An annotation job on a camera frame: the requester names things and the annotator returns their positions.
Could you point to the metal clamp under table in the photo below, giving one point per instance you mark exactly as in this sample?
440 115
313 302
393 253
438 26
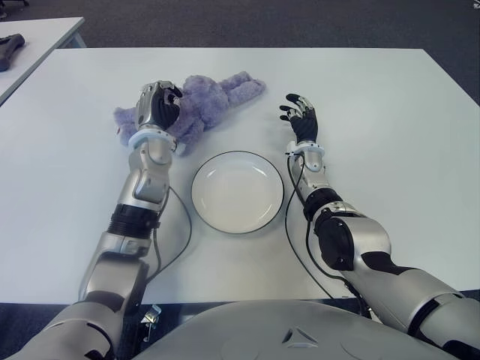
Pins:
150 318

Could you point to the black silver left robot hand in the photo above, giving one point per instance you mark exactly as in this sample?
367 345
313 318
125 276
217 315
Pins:
155 108

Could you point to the purple plush doll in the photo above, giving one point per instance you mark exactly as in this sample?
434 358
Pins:
206 101

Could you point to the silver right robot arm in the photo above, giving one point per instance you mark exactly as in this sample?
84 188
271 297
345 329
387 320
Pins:
367 232

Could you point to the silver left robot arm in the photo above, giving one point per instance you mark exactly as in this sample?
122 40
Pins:
123 240

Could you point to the grey robot torso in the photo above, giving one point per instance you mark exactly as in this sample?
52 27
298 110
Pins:
262 330

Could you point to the white plate with black rim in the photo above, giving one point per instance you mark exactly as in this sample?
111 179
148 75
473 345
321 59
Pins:
236 193

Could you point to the white side table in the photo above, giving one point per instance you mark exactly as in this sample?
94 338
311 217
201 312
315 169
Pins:
41 37

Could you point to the black handheld controller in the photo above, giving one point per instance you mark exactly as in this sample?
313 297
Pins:
9 50

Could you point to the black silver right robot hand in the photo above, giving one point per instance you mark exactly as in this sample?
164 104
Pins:
305 125

